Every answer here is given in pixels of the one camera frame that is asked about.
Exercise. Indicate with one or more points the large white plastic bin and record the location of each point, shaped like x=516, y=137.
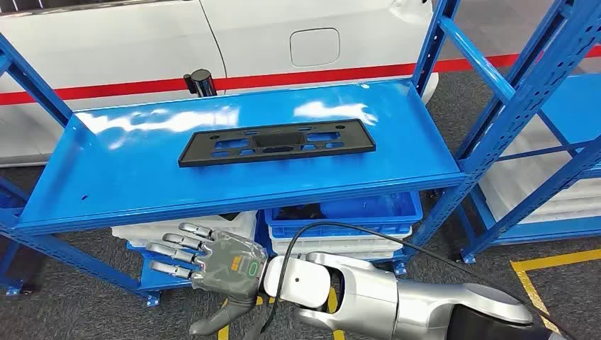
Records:
x=526, y=187

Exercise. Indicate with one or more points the black barrier post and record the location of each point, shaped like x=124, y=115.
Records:
x=202, y=82

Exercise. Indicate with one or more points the blue metal shelf rack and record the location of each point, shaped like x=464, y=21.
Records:
x=141, y=178
x=573, y=103
x=9, y=234

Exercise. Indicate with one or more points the white car body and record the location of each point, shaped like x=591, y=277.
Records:
x=117, y=47

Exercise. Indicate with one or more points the black plastic frame part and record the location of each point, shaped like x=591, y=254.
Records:
x=202, y=150

